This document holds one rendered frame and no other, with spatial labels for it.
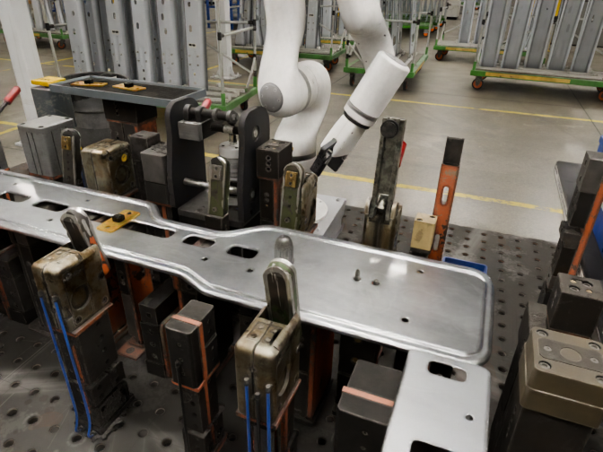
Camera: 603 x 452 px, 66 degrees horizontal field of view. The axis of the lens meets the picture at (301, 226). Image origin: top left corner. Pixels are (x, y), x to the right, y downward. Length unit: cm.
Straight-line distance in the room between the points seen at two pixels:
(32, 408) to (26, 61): 391
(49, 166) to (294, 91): 59
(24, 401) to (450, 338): 79
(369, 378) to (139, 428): 48
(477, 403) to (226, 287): 38
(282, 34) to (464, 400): 90
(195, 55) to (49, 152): 409
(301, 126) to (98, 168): 52
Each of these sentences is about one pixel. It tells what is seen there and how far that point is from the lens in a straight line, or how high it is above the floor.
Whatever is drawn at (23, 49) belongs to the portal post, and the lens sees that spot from 470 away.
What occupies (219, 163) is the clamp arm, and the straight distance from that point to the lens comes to 92.
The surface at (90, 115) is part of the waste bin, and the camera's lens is 374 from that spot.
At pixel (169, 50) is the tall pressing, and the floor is 69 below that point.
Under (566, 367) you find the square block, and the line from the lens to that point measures 59.
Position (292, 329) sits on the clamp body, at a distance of 58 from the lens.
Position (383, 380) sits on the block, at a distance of 61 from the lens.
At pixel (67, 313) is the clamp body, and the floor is 97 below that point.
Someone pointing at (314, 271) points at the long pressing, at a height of 100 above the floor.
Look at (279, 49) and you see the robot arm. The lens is 119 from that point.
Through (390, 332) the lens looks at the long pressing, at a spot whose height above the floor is 100.
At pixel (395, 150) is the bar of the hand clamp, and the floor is 117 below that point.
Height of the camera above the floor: 142
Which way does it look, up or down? 28 degrees down
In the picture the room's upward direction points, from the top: 1 degrees clockwise
